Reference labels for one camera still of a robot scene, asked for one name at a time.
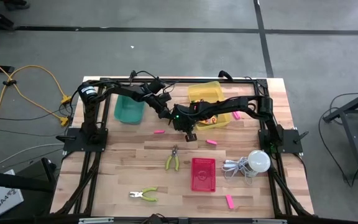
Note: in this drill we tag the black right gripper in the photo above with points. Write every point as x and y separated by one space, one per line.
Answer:
186 119

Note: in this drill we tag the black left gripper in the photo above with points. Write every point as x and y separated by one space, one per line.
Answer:
165 111

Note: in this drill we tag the pink eraser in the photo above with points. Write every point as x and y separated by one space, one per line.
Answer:
211 142
159 131
229 201
236 115

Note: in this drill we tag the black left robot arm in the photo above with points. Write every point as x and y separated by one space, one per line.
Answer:
89 124

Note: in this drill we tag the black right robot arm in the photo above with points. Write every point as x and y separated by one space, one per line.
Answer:
228 105

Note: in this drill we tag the yellow translucent plastic bin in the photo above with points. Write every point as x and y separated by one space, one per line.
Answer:
204 91

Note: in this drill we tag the green plastic bin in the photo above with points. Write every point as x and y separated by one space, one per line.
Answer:
128 112

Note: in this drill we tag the red perforated plastic basket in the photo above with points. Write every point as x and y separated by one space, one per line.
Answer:
203 174

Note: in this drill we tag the white round bulb lamp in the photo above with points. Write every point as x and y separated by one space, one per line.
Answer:
259 160

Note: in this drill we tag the black metal stand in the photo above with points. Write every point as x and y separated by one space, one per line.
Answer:
353 102

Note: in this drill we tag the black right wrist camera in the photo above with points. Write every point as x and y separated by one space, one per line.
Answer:
191 137

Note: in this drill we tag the black metal table frame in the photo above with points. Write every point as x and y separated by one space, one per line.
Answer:
228 80

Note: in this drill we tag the silver metal bracket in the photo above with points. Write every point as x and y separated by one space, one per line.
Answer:
269 221
95 220

